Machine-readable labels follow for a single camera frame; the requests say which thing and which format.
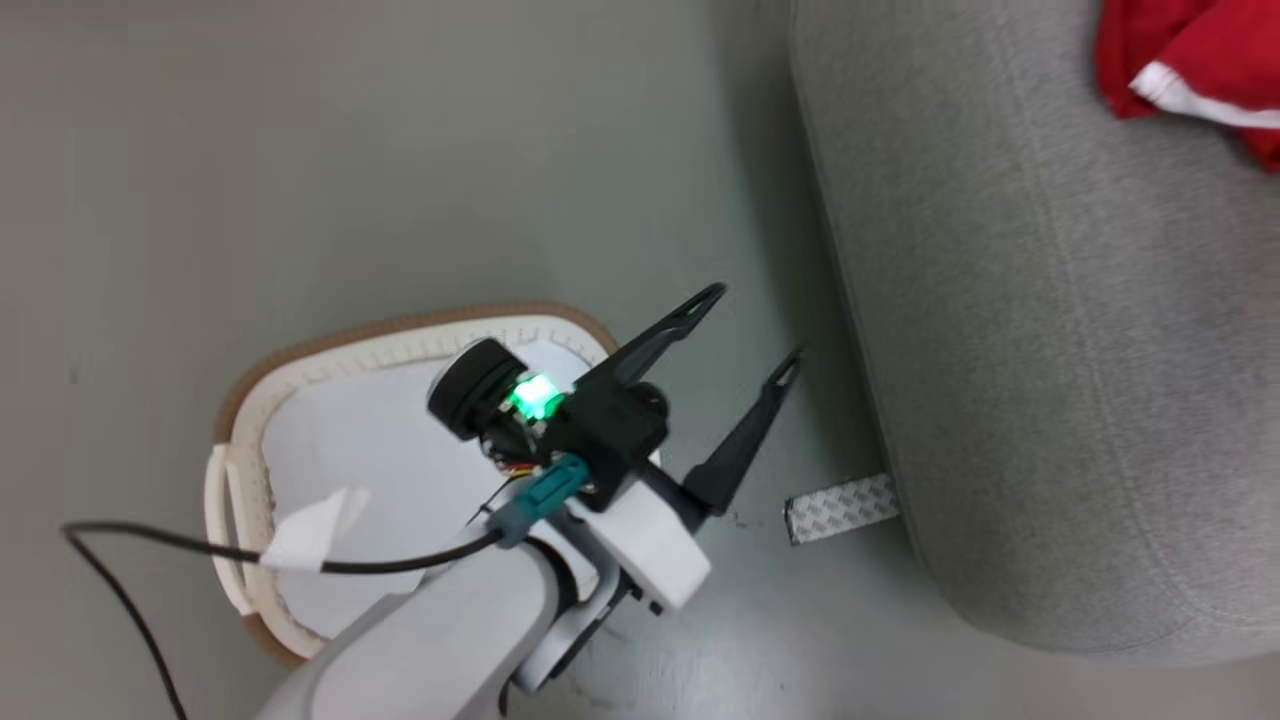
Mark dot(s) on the grey patterned tape strip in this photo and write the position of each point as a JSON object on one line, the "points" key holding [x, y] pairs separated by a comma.
{"points": [[840, 508]]}

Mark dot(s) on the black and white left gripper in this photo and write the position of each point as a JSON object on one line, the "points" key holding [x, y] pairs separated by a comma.
{"points": [[615, 435]]}

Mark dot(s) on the red garment with white stripes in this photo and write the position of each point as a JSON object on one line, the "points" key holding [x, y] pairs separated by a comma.
{"points": [[1130, 40]]}

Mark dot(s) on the grey fabric sofa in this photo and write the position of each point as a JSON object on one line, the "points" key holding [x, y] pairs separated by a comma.
{"points": [[1050, 350]]}

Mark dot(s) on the cream laundry basket brown rim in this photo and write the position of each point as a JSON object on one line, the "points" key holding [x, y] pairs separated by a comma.
{"points": [[400, 345]]}

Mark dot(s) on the black cylinder with green light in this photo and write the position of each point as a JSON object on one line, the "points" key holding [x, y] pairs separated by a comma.
{"points": [[472, 392]]}

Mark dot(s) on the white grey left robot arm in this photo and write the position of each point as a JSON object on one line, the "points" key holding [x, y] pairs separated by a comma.
{"points": [[450, 640]]}

